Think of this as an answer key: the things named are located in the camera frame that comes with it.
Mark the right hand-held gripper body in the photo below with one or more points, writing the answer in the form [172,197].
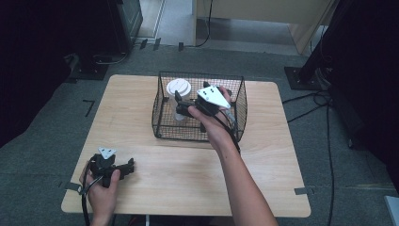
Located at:
[213,96]

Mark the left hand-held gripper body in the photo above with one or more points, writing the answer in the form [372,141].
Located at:
[102,166]

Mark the clear cup with white lid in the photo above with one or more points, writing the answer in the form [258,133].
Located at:
[178,88]

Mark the person's right hand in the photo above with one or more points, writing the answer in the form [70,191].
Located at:
[216,128]

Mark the person's left hand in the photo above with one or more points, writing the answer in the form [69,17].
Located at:
[103,199]

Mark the black floor tape mark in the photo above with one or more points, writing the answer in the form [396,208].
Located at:
[156,44]
[180,46]
[143,44]

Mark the white table leg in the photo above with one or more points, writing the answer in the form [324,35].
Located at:
[145,221]

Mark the black angled floor tape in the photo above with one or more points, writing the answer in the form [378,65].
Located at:
[89,106]

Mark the black equipment cabinet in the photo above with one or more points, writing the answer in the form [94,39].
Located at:
[125,22]

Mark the black stand base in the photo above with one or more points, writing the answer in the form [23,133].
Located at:
[89,70]

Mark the black metal stand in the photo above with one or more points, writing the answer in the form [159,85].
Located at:
[310,72]

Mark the light wooden cabinet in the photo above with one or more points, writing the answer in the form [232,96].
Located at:
[266,11]

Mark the dark curtain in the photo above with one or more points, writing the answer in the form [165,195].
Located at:
[28,69]
[373,94]

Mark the white box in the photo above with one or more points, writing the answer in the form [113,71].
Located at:
[392,212]

